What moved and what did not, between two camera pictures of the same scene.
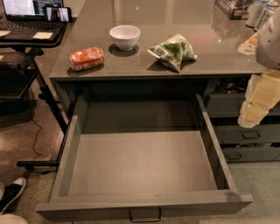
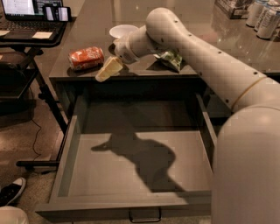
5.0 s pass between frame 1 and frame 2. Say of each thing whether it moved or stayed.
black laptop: stayed
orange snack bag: stayed
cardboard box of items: stayed
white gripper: moved
